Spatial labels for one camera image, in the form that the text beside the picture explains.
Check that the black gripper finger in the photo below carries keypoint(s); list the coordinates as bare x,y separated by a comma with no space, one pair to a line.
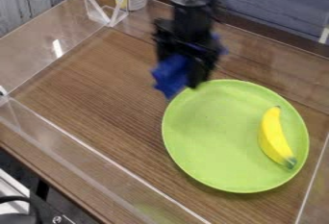
201,62
164,49

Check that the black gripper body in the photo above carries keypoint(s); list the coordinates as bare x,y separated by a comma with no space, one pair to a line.
192,22

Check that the blue cross-shaped block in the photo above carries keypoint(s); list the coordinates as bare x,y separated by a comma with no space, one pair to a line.
170,72

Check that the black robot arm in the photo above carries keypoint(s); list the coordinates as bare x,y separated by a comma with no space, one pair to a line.
187,44

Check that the green round plate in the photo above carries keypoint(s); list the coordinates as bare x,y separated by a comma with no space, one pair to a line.
211,134

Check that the yellow toy banana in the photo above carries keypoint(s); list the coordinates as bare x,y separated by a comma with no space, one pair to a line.
272,139

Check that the clear acrylic corner bracket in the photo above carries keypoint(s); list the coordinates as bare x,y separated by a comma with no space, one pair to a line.
108,15

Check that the clear acrylic enclosure wall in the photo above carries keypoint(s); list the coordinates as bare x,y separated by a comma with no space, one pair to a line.
81,119

